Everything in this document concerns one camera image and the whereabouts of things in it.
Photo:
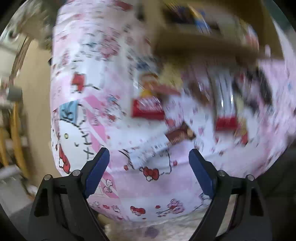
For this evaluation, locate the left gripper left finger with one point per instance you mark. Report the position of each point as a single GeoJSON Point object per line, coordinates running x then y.
{"type": "Point", "coordinates": [60, 210]}

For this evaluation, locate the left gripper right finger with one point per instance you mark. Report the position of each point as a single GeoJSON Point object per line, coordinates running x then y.
{"type": "Point", "coordinates": [249, 220]}

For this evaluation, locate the brown chocolate bar packet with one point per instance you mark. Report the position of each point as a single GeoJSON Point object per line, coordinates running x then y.
{"type": "Point", "coordinates": [183, 132]}

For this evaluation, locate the white red wafer bar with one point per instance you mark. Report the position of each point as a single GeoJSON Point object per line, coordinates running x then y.
{"type": "Point", "coordinates": [226, 118]}

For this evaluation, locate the sweet rice cake packet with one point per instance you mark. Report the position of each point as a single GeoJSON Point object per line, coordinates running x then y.
{"type": "Point", "coordinates": [149, 108]}

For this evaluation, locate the blue yellow chip bag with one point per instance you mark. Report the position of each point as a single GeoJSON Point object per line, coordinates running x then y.
{"type": "Point", "coordinates": [203, 25]}

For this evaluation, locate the pink Hello Kitty bedsheet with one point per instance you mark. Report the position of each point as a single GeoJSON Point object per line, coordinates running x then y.
{"type": "Point", "coordinates": [99, 52]}

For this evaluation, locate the grey trash bin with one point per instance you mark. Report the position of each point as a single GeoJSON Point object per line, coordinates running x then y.
{"type": "Point", "coordinates": [15, 93]}

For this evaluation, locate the brown cardboard box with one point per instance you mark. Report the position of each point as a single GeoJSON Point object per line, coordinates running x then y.
{"type": "Point", "coordinates": [242, 29]}

